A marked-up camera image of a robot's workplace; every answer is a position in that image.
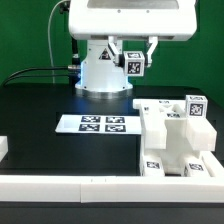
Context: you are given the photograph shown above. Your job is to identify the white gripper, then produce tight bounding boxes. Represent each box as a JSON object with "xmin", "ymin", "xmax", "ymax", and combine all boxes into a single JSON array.
[{"xmin": 68, "ymin": 0, "xmax": 197, "ymax": 68}]

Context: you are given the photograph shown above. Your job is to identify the small white tag cube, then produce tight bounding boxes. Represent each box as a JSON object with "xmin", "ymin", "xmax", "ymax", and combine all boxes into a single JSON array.
[{"xmin": 185, "ymin": 95, "xmax": 208, "ymax": 118}]

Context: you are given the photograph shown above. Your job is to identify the white chair seat block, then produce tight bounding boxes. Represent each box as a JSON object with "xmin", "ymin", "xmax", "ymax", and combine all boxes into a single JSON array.
[{"xmin": 139, "ymin": 105, "xmax": 202, "ymax": 177}]

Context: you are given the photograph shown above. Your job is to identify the white chair back piece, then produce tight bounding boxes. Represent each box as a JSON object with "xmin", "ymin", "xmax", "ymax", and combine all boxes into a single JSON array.
[{"xmin": 133, "ymin": 99, "xmax": 217, "ymax": 152}]

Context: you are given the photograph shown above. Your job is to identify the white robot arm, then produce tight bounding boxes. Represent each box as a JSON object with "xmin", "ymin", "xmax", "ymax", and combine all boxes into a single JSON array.
[{"xmin": 68, "ymin": 0, "xmax": 197, "ymax": 99}]

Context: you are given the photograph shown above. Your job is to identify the white tag sheet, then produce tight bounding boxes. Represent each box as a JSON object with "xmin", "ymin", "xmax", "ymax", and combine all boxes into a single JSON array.
[{"xmin": 55, "ymin": 114, "xmax": 141, "ymax": 135}]

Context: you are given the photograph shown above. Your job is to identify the white block left edge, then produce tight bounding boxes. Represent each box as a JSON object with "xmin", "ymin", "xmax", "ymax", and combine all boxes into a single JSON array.
[{"xmin": 0, "ymin": 136, "xmax": 8, "ymax": 162}]

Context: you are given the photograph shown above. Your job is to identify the grey cable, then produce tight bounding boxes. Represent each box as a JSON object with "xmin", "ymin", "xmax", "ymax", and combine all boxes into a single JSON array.
[{"xmin": 47, "ymin": 0, "xmax": 71, "ymax": 84}]

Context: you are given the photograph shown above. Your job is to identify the black cables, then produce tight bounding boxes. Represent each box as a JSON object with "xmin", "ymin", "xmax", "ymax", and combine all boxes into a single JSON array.
[{"xmin": 0, "ymin": 65, "xmax": 82, "ymax": 87}]

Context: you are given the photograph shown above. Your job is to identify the white right fence rail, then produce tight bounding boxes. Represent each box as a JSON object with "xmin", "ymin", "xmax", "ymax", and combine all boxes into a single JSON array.
[{"xmin": 201, "ymin": 151, "xmax": 224, "ymax": 178}]

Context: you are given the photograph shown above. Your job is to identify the white fence rail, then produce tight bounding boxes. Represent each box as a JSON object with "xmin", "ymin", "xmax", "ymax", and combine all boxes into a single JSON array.
[
  {"xmin": 201, "ymin": 151, "xmax": 224, "ymax": 178},
  {"xmin": 0, "ymin": 175, "xmax": 224, "ymax": 203}
]

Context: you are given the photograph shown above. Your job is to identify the white front fence rail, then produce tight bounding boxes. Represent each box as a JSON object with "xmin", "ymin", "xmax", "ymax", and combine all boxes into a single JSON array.
[{"xmin": 0, "ymin": 175, "xmax": 224, "ymax": 203}]

